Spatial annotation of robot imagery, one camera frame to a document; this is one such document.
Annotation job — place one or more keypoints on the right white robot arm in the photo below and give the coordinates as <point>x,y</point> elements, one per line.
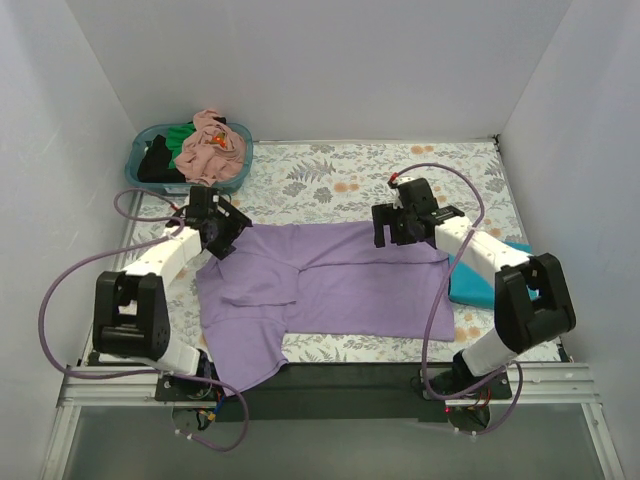
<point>532,303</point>

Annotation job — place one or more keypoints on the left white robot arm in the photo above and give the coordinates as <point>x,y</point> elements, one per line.
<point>131,316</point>

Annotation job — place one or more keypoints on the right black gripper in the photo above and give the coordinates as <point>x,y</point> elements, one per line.
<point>388,226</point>

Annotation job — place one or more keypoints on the purple t shirt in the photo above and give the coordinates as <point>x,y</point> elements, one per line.
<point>310,279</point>

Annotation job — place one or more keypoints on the green shirt in basket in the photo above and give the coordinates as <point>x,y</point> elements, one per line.
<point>175,137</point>

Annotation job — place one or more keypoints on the pink crumpled shirt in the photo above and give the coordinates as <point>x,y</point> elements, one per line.
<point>214,153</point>

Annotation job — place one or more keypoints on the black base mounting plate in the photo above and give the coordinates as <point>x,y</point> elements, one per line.
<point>327,391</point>

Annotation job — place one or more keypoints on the teal plastic laundry basket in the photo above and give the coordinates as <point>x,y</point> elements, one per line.
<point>142,142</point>

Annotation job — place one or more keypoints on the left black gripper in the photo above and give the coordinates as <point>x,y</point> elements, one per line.
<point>230,231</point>

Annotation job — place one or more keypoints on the folded teal t shirt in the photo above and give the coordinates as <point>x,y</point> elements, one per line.
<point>473,280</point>

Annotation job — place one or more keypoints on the black shirt in basket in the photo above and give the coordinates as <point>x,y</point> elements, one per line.
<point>154,165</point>

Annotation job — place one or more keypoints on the aluminium frame rail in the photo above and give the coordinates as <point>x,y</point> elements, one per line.
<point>334,421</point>

